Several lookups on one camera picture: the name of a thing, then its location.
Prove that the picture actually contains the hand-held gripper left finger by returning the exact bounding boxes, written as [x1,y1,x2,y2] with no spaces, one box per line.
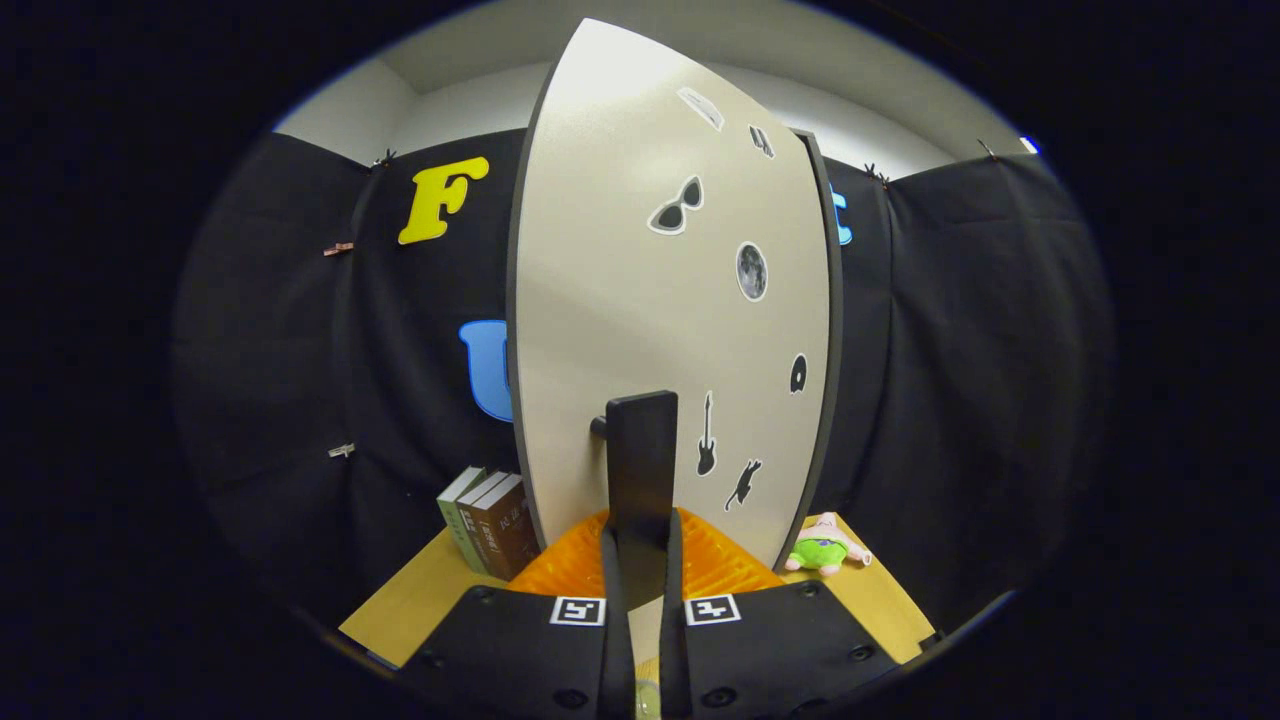
[400,508,641,720]

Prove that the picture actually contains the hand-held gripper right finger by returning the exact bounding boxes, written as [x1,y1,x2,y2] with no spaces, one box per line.
[658,508,901,720]

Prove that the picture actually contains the brown book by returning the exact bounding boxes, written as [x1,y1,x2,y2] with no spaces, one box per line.
[470,474,543,583]

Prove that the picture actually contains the green and pink plush toy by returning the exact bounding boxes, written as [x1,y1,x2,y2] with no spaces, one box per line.
[783,512,873,578]

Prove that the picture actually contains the dark green book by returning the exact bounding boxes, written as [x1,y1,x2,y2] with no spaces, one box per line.
[457,470,508,579]

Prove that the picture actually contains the light green book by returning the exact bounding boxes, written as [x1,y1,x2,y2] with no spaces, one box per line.
[437,466,491,576]

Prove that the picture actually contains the grey cabinet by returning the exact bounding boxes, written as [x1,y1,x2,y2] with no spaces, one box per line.
[790,125,846,571]

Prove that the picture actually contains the row of black spring clamps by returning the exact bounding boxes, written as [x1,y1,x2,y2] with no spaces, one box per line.
[370,138,999,189]

